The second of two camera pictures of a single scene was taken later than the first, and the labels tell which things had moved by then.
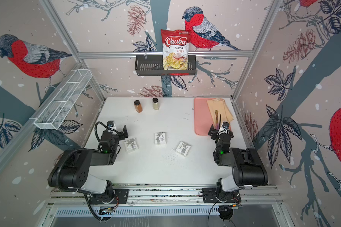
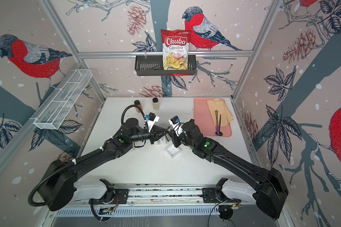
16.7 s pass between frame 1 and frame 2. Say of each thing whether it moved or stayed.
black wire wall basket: stayed
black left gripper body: moved
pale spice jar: stayed
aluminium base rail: stayed
